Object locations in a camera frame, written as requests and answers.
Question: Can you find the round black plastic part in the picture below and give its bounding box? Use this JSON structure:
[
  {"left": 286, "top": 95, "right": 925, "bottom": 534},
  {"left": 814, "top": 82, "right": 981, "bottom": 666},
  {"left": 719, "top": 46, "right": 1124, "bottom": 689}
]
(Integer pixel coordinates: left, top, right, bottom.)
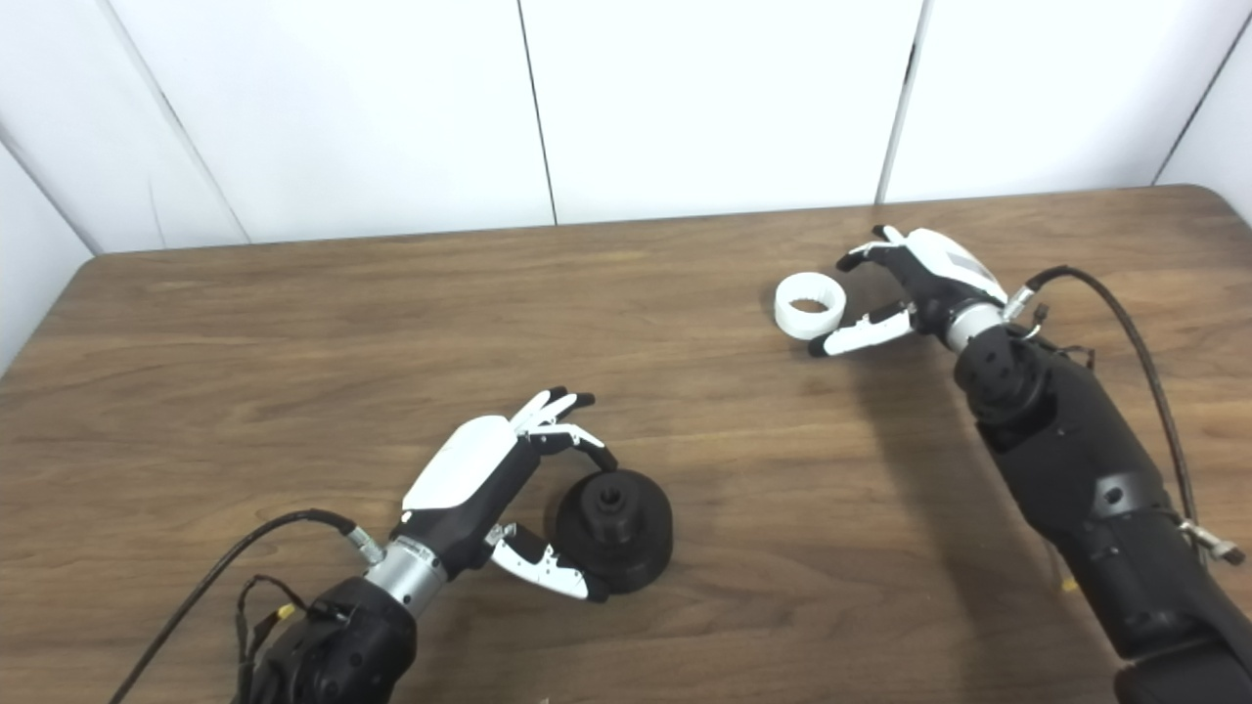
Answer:
[{"left": 555, "top": 469, "right": 675, "bottom": 594}]

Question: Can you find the white toothed plastic ring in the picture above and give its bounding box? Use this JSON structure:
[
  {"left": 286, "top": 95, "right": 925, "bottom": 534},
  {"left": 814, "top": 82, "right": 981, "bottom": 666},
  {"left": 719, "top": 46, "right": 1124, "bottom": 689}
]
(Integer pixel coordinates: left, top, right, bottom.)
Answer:
[{"left": 774, "top": 273, "right": 848, "bottom": 341}]

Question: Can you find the thin wire with yellow tag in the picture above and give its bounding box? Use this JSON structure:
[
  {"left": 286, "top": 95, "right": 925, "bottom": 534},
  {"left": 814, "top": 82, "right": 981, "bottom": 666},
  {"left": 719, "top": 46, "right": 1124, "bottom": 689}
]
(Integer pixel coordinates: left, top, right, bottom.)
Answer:
[{"left": 235, "top": 575, "right": 324, "bottom": 676}]

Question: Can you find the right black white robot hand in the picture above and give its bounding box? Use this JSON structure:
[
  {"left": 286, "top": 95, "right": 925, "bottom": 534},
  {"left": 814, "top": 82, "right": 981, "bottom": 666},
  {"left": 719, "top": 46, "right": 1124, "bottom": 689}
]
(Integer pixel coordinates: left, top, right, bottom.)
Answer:
[{"left": 808, "top": 225, "right": 1008, "bottom": 358}]

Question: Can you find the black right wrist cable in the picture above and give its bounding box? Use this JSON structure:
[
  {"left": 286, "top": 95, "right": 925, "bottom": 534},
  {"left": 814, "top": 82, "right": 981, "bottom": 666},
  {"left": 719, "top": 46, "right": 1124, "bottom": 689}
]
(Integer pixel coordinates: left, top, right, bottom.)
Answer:
[{"left": 1003, "top": 265, "right": 1248, "bottom": 566}]

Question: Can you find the thin black wire loop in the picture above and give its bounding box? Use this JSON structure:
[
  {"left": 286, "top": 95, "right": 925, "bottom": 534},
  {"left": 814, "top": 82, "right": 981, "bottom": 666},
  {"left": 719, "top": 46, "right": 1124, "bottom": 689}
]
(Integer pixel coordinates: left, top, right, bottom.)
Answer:
[{"left": 1017, "top": 305, "right": 1096, "bottom": 368}]

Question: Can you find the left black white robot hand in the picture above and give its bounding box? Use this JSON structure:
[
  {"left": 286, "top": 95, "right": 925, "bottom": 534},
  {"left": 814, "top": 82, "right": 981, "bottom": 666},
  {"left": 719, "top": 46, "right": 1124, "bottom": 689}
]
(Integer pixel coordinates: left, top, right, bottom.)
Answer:
[{"left": 401, "top": 386, "right": 619, "bottom": 602}]

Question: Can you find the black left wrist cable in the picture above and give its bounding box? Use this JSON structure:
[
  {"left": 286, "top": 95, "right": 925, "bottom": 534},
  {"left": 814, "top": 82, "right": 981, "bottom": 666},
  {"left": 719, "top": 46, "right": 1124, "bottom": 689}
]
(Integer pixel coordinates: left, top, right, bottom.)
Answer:
[{"left": 108, "top": 508, "right": 387, "bottom": 704}]

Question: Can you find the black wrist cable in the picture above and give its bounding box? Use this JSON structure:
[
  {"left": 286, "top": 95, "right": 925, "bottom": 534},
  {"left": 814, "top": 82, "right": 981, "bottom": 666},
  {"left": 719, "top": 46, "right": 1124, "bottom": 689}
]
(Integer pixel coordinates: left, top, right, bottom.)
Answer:
[
  {"left": 108, "top": 508, "right": 387, "bottom": 704},
  {"left": 1003, "top": 265, "right": 1248, "bottom": 566}
]

